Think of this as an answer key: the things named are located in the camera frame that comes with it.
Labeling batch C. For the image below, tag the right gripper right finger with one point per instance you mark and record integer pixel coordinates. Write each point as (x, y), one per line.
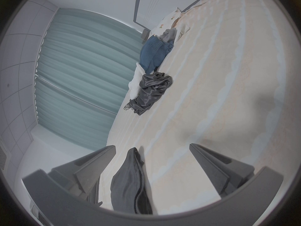
(218, 171)

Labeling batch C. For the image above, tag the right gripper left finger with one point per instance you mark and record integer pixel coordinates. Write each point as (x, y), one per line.
(89, 171)

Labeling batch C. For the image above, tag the black trousers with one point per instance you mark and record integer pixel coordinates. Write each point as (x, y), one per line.
(129, 185)

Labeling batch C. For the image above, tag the bed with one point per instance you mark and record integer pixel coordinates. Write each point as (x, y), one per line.
(223, 90)

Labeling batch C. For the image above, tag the pile of clothes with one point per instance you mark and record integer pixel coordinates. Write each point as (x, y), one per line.
(152, 53)

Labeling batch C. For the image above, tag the blue-green curtain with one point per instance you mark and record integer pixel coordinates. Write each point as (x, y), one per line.
(75, 116)
(89, 53)

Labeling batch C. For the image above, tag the white vent grille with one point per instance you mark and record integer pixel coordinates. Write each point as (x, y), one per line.
(2, 154)

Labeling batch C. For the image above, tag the black shiny garment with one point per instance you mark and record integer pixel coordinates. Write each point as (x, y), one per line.
(150, 90)

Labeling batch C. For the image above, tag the grey bedside table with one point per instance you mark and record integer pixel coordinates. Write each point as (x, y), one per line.
(145, 35)

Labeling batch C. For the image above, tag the white printed pillow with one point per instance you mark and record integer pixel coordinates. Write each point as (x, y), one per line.
(168, 20)

